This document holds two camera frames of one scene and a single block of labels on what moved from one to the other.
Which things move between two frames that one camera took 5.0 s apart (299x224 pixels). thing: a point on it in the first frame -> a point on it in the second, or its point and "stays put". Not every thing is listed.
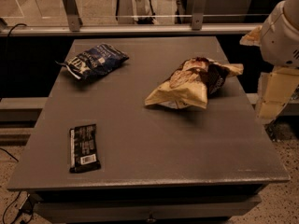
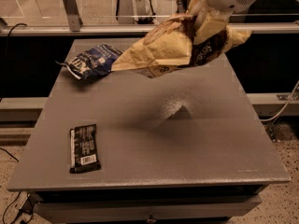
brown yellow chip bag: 192,82 -> 168,47
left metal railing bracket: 75,21 stays put
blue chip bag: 98,59 stays put
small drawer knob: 150,219 stays put
